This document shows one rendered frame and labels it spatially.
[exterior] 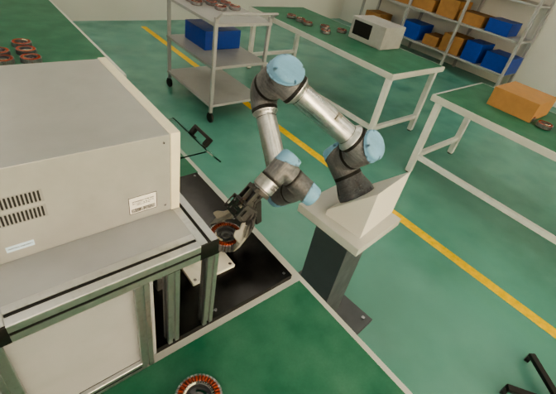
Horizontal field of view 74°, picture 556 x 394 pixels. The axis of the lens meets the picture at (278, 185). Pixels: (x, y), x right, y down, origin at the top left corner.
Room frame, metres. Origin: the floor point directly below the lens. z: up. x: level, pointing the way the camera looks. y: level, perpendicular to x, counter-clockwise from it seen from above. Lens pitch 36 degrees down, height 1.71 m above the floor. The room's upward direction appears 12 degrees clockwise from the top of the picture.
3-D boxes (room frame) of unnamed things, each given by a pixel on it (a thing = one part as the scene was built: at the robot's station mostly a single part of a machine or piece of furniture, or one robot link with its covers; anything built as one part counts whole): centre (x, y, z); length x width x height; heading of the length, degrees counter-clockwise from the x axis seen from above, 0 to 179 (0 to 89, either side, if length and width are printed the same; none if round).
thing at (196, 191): (0.87, 0.29, 0.76); 0.64 x 0.47 x 0.02; 46
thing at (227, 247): (0.85, 0.13, 0.84); 0.11 x 0.11 x 0.04
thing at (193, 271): (0.80, 0.19, 0.78); 0.15 x 0.15 x 0.01; 46
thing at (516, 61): (6.33, -3.10, 0.40); 0.42 x 0.42 x 0.25; 45
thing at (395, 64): (4.35, -0.31, 0.37); 2.20 x 0.90 x 0.75; 46
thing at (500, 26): (6.49, -2.93, 0.87); 0.42 x 0.36 x 0.19; 138
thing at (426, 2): (7.45, -1.96, 0.87); 0.42 x 0.40 x 0.18; 45
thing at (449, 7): (7.12, -2.30, 0.92); 0.40 x 0.36 x 0.27; 134
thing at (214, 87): (3.61, 0.86, 0.51); 1.01 x 0.60 x 1.01; 46
